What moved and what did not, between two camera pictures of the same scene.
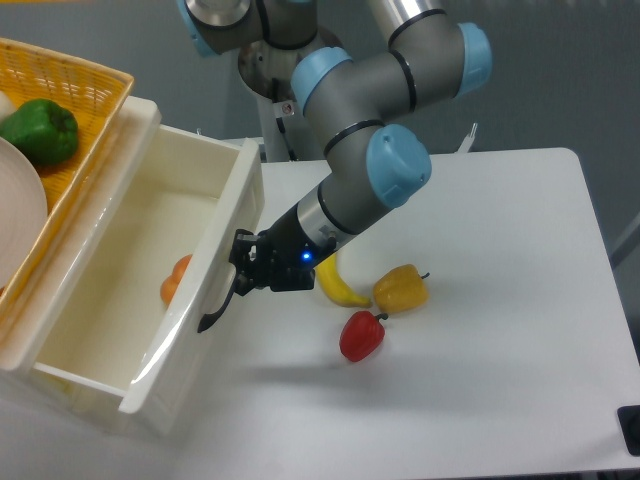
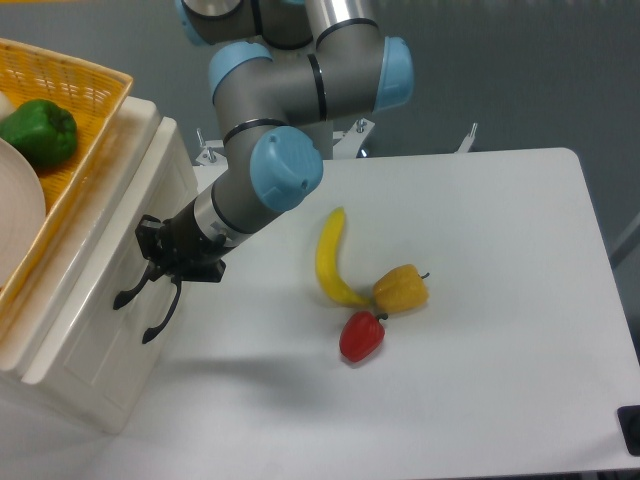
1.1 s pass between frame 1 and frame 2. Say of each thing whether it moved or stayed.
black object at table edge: stayed
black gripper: moved
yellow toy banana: stayed
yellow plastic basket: stayed
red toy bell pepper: stayed
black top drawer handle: moved
